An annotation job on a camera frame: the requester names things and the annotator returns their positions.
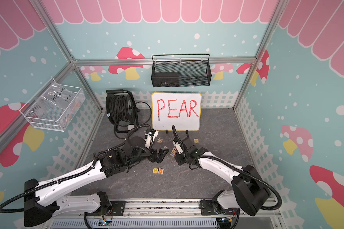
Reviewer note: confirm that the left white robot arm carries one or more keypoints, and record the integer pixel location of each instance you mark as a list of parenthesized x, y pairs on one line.
[(43, 200)]

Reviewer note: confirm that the black cable reel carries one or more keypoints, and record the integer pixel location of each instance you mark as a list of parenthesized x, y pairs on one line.
[(122, 110)]

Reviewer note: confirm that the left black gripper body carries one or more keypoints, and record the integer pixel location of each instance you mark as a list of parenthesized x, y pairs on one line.
[(153, 158)]

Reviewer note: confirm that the white board with PEAR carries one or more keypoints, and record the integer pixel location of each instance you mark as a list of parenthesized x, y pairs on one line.
[(182, 110)]

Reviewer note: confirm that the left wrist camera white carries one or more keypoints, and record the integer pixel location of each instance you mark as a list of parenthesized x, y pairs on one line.
[(151, 134)]

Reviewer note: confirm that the black box in basket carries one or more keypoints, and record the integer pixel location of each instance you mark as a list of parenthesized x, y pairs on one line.
[(165, 79)]

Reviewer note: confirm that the clear plastic wall bin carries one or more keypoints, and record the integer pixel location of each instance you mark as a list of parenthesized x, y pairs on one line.
[(53, 107)]

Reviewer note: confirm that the black mesh wall basket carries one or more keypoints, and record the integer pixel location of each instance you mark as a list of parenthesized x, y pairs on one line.
[(193, 69)]

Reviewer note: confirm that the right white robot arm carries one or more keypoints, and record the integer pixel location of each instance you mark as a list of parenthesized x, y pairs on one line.
[(249, 193)]

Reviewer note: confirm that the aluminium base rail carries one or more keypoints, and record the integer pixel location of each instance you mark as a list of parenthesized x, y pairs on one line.
[(188, 213)]

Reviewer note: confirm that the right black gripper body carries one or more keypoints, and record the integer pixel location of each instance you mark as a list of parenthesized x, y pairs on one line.
[(180, 158)]

